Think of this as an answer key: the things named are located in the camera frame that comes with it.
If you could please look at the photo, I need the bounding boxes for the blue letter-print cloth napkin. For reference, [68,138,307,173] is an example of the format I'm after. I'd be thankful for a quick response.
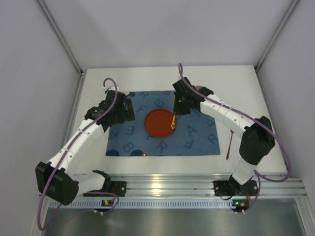
[106,90,221,156]

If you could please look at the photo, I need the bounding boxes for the right aluminium corner post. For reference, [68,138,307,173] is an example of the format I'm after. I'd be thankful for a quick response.
[254,0,301,73]

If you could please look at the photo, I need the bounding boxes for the copper-coloured fork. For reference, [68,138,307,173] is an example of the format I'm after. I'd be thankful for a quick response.
[226,130,234,160]

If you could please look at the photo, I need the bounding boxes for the aluminium front rail frame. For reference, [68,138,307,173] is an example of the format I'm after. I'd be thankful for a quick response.
[111,174,307,199]

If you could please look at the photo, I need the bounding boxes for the gold ornate spoon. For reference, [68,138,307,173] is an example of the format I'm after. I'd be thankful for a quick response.
[171,115,176,130]

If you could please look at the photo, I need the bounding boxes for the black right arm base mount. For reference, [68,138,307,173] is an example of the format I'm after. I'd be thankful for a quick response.
[213,176,258,200]

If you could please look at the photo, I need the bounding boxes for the perforated white cable duct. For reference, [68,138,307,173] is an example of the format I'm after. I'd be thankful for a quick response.
[61,198,249,210]

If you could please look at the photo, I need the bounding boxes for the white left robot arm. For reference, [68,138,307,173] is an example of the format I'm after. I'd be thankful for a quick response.
[35,89,135,206]

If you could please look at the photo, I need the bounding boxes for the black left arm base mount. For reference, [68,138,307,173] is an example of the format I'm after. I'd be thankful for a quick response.
[83,170,127,197]

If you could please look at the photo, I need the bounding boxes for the aluminium corner post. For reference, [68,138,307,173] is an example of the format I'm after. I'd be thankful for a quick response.
[36,0,84,74]
[254,0,301,73]

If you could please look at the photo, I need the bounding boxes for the left aluminium corner post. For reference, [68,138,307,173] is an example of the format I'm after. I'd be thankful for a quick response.
[36,0,84,74]

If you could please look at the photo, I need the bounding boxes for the red round plastic plate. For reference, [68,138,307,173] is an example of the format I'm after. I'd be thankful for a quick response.
[144,108,175,138]

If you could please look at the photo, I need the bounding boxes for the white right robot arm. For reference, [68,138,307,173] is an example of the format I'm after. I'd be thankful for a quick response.
[173,77,275,185]

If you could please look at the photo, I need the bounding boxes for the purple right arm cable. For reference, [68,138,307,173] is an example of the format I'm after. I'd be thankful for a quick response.
[177,63,292,212]

